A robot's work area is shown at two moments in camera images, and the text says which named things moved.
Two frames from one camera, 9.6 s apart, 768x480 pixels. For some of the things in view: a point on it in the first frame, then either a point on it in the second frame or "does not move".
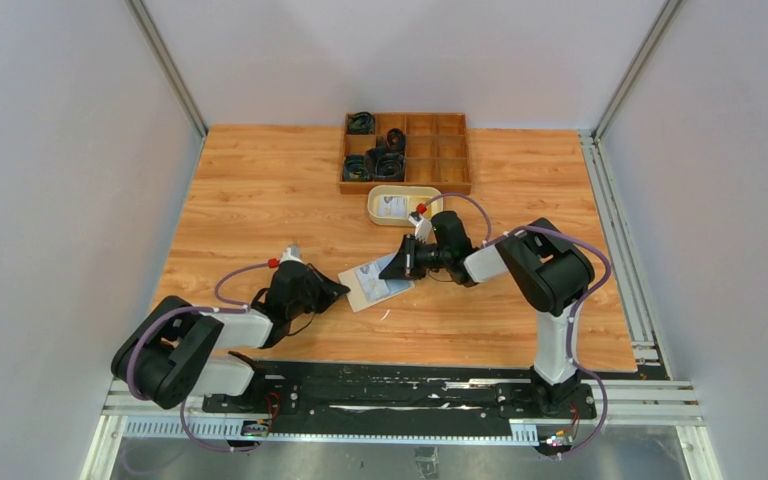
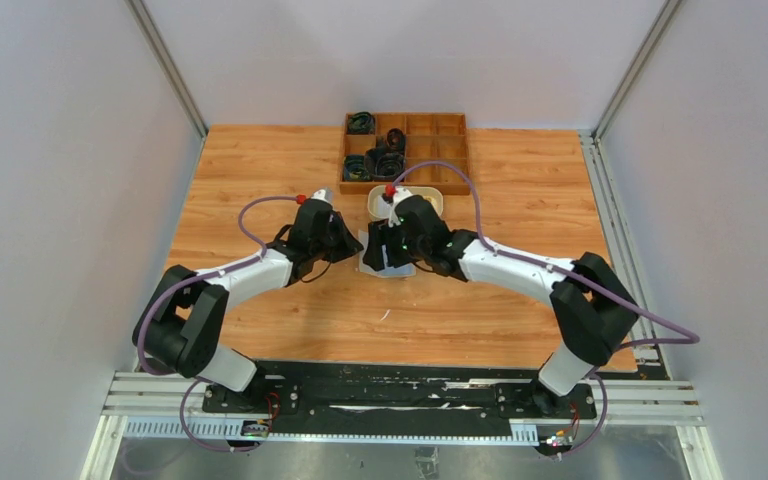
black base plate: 406,391 does not move
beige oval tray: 392,205 does not move
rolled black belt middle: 396,140 does not move
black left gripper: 329,290 to 349,242
